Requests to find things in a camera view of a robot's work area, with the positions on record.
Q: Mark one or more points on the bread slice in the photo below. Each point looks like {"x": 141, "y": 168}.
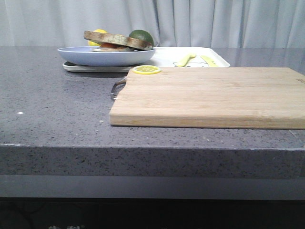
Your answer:
{"x": 116, "y": 39}
{"x": 118, "y": 49}

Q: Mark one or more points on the light blue plate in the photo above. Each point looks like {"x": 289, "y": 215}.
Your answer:
{"x": 84, "y": 55}

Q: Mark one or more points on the white serving tray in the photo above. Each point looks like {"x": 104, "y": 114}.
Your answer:
{"x": 163, "y": 57}

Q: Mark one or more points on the lemon slice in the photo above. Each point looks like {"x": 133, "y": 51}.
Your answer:
{"x": 146, "y": 69}

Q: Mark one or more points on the yellow plastic knife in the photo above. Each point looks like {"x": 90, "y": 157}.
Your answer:
{"x": 209, "y": 61}

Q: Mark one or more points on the fried egg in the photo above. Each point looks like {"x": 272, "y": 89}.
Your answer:
{"x": 110, "y": 45}

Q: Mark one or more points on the green lime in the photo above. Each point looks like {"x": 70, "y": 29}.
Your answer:
{"x": 142, "y": 35}

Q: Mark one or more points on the wooden cutting board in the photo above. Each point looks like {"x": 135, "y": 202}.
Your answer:
{"x": 233, "y": 97}

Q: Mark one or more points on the yellow lemon left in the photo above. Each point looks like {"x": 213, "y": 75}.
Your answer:
{"x": 90, "y": 43}

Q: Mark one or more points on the grey curtain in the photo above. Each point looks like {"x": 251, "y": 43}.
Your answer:
{"x": 172, "y": 23}

